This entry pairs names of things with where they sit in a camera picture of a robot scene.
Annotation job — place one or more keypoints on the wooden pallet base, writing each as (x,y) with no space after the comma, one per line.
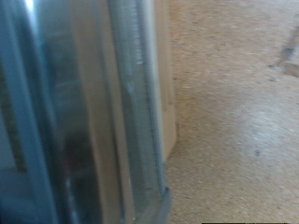
(166,93)

